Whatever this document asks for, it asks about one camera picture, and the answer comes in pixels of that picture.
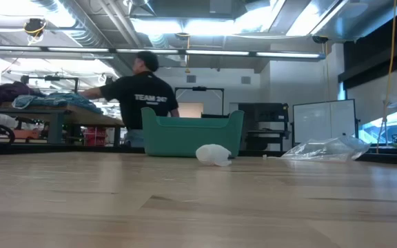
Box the ceiling cable reel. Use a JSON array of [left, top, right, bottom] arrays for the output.
[[23, 17, 48, 45]]

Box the black metal gantry frame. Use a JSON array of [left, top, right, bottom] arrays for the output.
[[174, 85, 225, 118]]

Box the maroon garment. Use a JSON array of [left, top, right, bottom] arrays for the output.
[[0, 81, 46, 106]]

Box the white gauze bandage roll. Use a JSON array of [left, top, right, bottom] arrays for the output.
[[195, 143, 233, 167]]

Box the clear plastic bag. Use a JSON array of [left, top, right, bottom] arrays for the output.
[[281, 135, 371, 163]]

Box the white whiteboard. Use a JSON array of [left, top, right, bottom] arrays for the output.
[[292, 99, 358, 144]]

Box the long ceiling strip light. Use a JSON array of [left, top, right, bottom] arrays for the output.
[[0, 43, 326, 60]]

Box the person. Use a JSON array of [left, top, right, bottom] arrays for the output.
[[79, 50, 181, 149]]

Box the yellow cable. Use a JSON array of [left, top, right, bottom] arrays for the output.
[[376, 0, 397, 155]]

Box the green plastic basket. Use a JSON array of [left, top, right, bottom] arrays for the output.
[[141, 107, 245, 158]]

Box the blue garment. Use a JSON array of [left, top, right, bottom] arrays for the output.
[[12, 91, 105, 114]]

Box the wooden table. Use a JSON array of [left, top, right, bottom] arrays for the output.
[[0, 102, 125, 145]]

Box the red storage bin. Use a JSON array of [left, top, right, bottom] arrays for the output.
[[83, 127, 107, 147]]

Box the black workbench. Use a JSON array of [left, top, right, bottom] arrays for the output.
[[238, 102, 292, 152]]

